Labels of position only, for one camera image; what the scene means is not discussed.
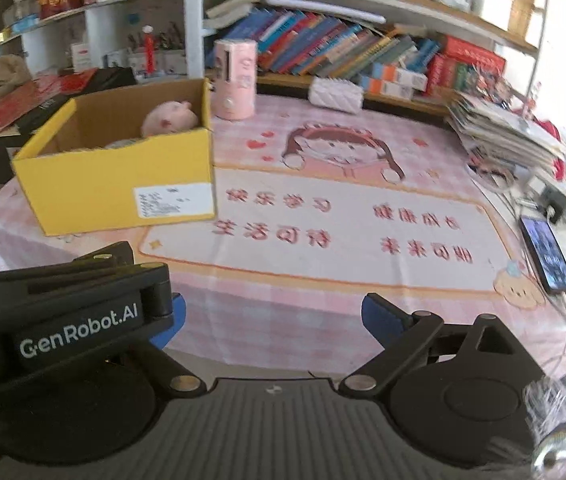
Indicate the wooden bookshelf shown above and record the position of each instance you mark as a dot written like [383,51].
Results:
[193,20]

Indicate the yellow cardboard box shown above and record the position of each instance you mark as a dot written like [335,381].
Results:
[88,195]

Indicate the beige cloth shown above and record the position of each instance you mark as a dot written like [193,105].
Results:
[0,80]

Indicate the white quilted pouch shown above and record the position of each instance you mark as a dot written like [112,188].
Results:
[335,94]

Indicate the white card box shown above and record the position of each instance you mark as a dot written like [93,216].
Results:
[80,56]

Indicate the white long flat board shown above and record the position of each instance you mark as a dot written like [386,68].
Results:
[323,6]

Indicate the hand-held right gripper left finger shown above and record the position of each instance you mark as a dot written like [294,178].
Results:
[179,310]

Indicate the white curved shelf unit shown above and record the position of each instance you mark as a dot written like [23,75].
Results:
[98,25]

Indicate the orange white box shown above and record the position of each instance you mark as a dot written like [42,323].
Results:
[385,87]
[403,76]

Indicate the white pen holder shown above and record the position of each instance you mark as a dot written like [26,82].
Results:
[493,7]

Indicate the pink cylindrical device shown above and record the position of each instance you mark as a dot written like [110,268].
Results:
[235,85]

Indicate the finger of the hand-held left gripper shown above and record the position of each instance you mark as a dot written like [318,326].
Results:
[108,255]

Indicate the stack of papers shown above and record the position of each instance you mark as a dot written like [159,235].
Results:
[503,132]

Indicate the black smartphone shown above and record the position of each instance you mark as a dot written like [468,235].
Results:
[548,255]

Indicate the pink plush toy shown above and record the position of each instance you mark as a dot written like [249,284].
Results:
[168,117]

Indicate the black long case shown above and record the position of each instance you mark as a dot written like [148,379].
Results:
[113,77]

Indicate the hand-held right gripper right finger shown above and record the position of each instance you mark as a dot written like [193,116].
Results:
[380,315]

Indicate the group of pen holders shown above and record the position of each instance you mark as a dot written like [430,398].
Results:
[168,62]

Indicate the red boxed book set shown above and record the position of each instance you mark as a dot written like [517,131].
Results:
[468,60]

